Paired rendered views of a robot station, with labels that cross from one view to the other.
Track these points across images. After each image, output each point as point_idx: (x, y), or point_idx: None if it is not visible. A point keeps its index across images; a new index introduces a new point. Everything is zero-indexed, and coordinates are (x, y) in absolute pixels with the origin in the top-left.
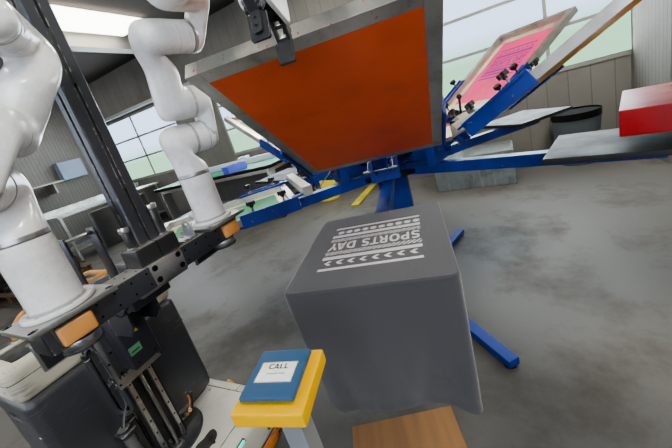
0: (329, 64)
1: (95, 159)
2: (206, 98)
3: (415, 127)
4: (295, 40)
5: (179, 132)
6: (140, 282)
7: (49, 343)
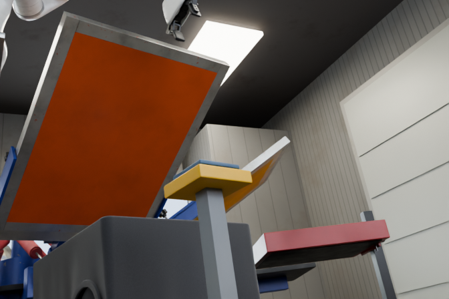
0: (153, 76)
1: None
2: (7, 53)
3: (145, 189)
4: (154, 45)
5: None
6: None
7: None
